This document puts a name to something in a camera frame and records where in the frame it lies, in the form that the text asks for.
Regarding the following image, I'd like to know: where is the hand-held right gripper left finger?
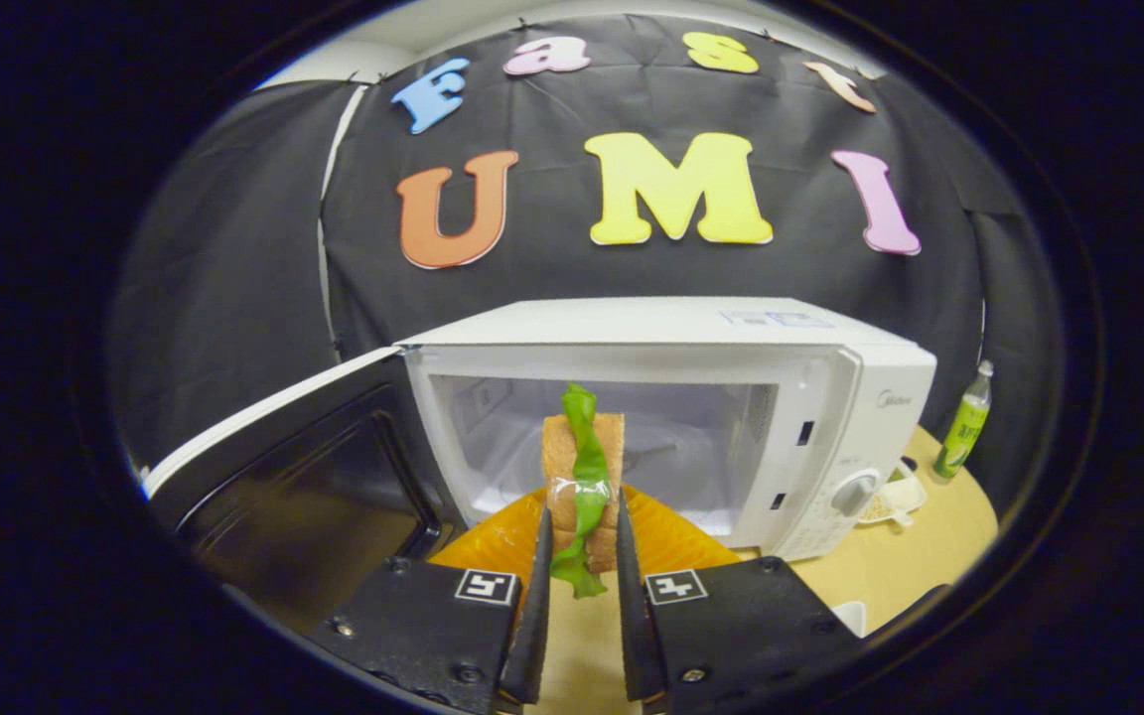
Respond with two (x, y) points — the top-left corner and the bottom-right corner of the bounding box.
(309, 487), (555, 715)

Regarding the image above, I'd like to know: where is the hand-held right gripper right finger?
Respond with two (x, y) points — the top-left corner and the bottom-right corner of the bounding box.
(615, 485), (861, 712)

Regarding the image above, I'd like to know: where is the bread and lettuce sandwich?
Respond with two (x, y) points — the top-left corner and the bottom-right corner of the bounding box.
(540, 383), (627, 600)

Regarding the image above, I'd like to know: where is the white microwave oven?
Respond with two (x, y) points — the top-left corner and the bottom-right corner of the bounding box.
(140, 296), (938, 637)

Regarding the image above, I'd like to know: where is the white divided condiment dish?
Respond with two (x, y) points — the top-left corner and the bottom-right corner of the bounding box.
(855, 459), (929, 527)

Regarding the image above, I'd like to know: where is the green drink bottle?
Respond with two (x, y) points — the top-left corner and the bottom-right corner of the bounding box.
(931, 359), (995, 484)

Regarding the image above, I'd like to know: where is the black backdrop cloth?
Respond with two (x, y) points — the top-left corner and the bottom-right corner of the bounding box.
(110, 15), (1065, 517)

